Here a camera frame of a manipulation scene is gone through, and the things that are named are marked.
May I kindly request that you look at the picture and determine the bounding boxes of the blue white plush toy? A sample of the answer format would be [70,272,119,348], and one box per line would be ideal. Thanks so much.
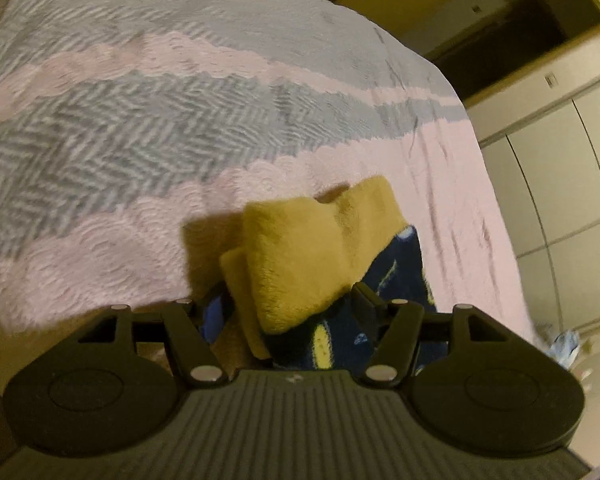
[546,330,595,367]

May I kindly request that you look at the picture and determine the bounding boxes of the doorway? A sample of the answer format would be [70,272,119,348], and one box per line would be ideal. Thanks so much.
[330,0,600,107]

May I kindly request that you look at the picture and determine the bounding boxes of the white wardrobe doors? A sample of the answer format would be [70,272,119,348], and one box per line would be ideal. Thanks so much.
[465,35,600,361]

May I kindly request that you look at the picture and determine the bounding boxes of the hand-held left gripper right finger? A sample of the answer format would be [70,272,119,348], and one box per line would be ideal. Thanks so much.
[350,281,512,387]

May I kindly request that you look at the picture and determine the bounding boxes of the pink grey striped bedspread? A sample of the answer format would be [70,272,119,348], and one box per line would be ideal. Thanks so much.
[0,0,541,351]

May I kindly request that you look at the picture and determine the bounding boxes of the navy printed fleece pajama pants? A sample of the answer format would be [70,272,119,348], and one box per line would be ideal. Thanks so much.
[219,175,438,372]

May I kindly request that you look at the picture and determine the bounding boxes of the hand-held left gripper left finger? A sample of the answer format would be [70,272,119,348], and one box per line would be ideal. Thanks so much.
[77,285,232,387]

